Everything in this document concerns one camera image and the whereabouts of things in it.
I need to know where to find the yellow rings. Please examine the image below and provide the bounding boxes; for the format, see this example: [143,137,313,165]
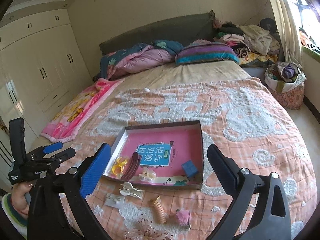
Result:
[109,155,131,179]

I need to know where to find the dark brown oval hair clip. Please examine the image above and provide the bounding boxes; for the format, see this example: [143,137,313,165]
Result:
[121,152,142,181]

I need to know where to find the green striped sleeve forearm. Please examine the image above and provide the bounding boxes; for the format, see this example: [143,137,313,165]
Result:
[1,193,27,239]

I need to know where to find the left hand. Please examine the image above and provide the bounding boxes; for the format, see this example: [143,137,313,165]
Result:
[11,181,33,216]

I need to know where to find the pink cartoon blanket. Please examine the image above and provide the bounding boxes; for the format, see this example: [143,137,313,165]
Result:
[40,78,124,143]

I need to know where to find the pearl earrings on card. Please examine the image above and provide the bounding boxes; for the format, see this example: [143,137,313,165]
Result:
[104,193,125,209]

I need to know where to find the cream flat hair claw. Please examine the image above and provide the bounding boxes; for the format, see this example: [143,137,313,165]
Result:
[119,181,144,199]

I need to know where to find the pink fuzzy hair clip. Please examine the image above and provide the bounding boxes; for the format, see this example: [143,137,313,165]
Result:
[175,209,191,229]

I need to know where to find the white pearl hair claw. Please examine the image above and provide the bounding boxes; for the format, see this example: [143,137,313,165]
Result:
[138,167,156,183]

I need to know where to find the small blue box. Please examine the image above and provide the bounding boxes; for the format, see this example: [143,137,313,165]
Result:
[181,160,199,180]

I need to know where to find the sheer dotted bow scrunchie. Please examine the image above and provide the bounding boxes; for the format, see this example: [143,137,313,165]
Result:
[124,218,176,240]

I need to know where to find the pink book with blue label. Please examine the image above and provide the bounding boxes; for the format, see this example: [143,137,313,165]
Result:
[109,129,198,186]

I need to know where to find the orange white patterned bedspread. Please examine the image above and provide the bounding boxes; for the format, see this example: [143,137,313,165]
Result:
[30,62,318,240]

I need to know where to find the shallow cardboard box tray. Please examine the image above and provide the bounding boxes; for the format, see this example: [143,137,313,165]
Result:
[100,120,203,190]

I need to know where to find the pink and teal quilt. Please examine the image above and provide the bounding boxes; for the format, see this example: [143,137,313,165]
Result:
[100,40,184,80]

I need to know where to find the floral fabric laundry basket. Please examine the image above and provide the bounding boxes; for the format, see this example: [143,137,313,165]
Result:
[265,61,306,109]

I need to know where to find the pile of clothes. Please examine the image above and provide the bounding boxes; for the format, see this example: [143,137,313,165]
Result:
[213,18,282,67]

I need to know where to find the purple teal striped pillow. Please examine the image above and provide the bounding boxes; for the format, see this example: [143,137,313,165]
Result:
[175,42,239,66]

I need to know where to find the dark green headboard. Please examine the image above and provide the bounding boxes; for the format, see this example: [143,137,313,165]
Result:
[99,11,215,56]

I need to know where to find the cream window curtain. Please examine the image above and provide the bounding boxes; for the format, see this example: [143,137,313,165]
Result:
[270,0,303,69]

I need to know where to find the cream wardrobe with black handles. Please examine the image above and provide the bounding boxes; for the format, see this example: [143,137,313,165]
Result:
[0,0,94,188]

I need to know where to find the beige spiral hair tie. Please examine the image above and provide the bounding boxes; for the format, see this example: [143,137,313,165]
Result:
[149,195,168,224]

